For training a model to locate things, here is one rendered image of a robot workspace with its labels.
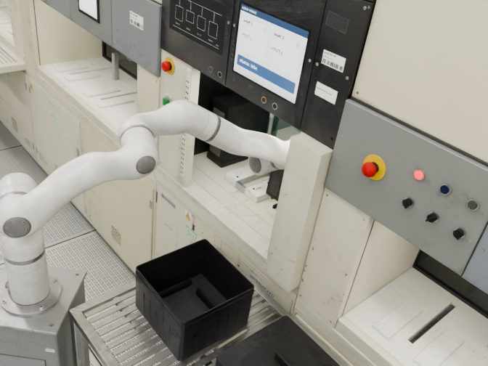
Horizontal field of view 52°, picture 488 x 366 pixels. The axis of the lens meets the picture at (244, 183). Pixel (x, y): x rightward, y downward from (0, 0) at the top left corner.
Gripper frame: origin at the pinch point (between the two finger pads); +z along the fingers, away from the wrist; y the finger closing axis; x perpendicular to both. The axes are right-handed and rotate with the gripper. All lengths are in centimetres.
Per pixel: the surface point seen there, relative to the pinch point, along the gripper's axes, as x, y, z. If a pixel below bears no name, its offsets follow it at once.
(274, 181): -17.3, -7.1, -12.1
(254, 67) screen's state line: 29.8, -8.4, -30.1
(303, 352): -35, 47, -47
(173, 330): -35, 19, -74
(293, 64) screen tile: 36.4, 7.0, -30.0
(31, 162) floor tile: -122, -225, -32
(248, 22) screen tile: 42, -14, -30
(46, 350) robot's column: -56, -11, -101
